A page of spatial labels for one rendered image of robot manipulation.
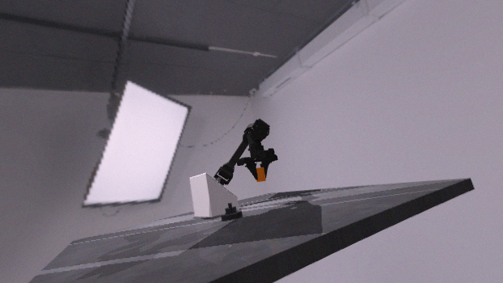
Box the orange tapered knob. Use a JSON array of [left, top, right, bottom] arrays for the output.
[[256, 167, 266, 182]]

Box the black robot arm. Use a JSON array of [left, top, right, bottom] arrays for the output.
[[214, 119, 275, 185]]

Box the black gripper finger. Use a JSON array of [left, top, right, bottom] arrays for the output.
[[260, 162, 271, 179], [245, 163, 258, 180]]

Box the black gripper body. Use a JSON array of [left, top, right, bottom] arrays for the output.
[[237, 143, 278, 166]]

